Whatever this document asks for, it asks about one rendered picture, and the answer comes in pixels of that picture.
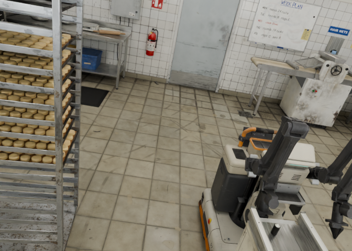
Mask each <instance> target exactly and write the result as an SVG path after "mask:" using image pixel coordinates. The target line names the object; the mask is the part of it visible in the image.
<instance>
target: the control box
mask: <svg viewBox="0 0 352 251"><path fill-rule="evenodd" d="M260 220H261V221H262V222H269V223H280V224H291V225H296V222H295V221H289V220H278V219H267V218H260Z"/></svg>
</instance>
